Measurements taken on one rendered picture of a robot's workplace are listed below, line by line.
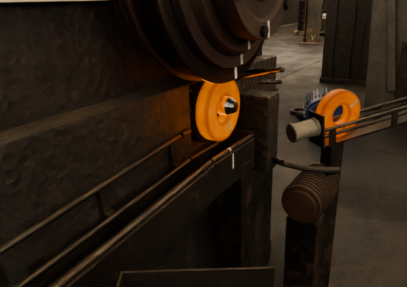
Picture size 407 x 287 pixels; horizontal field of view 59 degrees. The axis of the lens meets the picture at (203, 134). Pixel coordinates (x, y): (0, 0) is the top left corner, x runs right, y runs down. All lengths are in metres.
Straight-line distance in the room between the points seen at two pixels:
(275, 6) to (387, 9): 2.67
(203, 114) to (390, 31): 2.79
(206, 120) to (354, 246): 1.19
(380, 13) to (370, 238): 2.14
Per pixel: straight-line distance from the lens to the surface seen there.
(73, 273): 0.61
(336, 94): 1.17
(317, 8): 9.54
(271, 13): 0.81
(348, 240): 1.85
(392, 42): 3.45
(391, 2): 3.45
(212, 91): 0.80
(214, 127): 0.82
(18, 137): 0.60
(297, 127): 1.12
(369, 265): 1.73
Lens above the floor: 1.05
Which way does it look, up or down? 20 degrees down
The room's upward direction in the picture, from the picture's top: 2 degrees counter-clockwise
